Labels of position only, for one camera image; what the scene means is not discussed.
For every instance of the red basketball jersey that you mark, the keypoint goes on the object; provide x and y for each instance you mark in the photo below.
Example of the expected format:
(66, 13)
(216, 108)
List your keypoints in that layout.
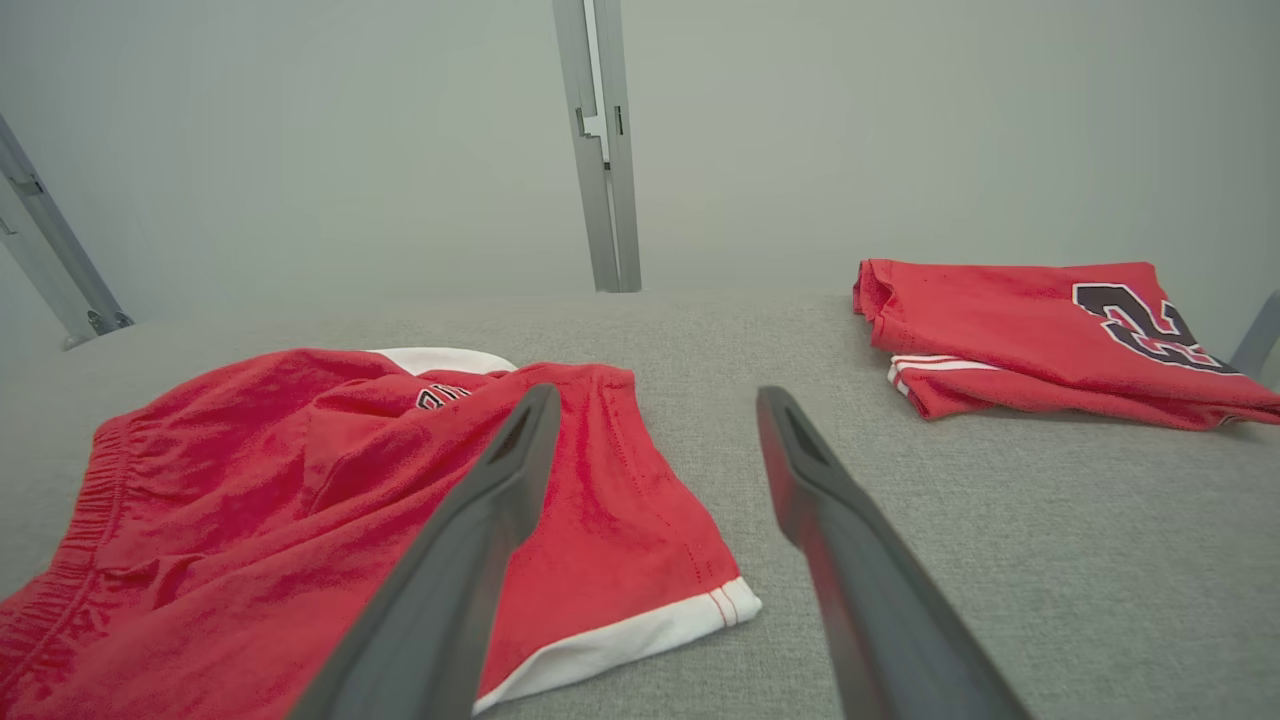
(1000, 320)

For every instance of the red shorts with white hem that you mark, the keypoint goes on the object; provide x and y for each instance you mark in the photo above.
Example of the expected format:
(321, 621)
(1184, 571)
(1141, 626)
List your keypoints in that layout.
(250, 500)

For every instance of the grey metal partition post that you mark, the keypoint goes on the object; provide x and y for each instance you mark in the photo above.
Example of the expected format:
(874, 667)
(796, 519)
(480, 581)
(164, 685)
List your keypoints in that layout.
(1258, 340)
(55, 250)
(600, 200)

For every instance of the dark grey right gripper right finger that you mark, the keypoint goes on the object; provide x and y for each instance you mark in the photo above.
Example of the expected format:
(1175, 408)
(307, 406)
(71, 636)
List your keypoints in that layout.
(880, 600)

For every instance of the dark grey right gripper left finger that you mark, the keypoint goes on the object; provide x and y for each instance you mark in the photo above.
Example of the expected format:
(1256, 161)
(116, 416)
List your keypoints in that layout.
(440, 580)

